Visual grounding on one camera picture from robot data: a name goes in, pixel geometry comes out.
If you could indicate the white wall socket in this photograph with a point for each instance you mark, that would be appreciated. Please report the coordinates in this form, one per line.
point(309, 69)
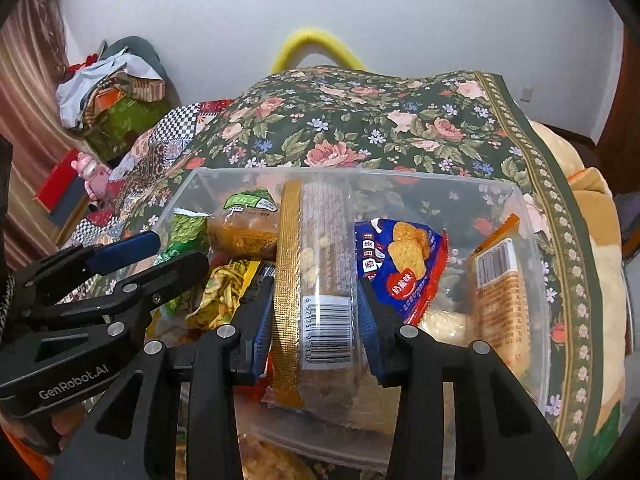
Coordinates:
point(526, 93)

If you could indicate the patchwork quilt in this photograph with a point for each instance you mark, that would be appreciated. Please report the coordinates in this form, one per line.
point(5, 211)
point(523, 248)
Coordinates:
point(165, 130)

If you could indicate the striped brown curtain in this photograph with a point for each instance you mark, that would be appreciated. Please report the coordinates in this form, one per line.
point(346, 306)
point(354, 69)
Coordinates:
point(25, 90)

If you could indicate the wooden wardrobe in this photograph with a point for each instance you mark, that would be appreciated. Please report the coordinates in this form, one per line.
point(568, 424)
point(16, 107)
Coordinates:
point(617, 110)

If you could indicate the pile of clothes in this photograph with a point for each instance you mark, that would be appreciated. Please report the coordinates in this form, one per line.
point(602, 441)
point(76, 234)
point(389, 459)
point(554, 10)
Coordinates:
point(105, 90)

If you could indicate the gold-edged clear cake packet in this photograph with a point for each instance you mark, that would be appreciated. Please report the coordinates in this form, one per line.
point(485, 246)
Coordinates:
point(315, 260)

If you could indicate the red box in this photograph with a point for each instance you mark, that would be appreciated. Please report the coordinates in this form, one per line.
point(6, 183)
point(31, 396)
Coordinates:
point(60, 195)

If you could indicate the clear plastic storage box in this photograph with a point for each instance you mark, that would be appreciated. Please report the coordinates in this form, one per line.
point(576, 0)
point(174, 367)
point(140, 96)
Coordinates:
point(450, 195)

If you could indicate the green pea snack packet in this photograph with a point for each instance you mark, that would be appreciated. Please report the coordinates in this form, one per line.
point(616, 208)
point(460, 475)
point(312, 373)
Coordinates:
point(185, 232)

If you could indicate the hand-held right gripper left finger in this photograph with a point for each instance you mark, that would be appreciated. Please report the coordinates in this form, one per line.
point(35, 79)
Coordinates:
point(262, 340)

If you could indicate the pink plush toy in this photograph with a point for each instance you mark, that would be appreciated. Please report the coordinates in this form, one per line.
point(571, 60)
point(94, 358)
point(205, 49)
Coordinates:
point(92, 175)

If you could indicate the green bag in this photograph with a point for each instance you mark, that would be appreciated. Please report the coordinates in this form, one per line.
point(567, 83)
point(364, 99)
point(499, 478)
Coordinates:
point(125, 127)

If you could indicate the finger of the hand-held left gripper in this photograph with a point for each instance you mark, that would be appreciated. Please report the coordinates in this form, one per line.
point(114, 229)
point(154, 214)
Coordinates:
point(165, 270)
point(125, 250)

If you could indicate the green-label bread packet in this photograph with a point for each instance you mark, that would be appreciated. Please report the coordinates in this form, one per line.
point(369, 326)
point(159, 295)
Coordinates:
point(245, 227)

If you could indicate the green floral blanket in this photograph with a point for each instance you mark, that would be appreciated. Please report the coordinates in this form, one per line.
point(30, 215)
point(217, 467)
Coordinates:
point(350, 115)

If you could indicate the yellow snack packet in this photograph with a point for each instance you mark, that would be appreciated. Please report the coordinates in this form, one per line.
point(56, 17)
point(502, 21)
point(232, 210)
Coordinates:
point(225, 290)

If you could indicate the beige blanket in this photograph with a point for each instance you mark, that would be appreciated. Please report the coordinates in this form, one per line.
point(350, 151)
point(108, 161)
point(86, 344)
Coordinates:
point(590, 240)

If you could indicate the orange pastry packet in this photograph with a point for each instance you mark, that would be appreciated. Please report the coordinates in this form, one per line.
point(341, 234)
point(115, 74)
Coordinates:
point(500, 295)

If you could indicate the blue cracker packet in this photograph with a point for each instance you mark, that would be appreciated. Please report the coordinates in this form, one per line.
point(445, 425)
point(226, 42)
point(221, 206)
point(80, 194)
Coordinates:
point(405, 265)

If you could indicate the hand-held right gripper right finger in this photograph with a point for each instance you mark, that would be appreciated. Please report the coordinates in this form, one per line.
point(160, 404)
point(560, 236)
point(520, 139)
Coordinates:
point(372, 335)

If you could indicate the yellow foam tube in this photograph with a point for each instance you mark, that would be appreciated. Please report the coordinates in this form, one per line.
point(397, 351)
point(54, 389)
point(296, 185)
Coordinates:
point(317, 47)

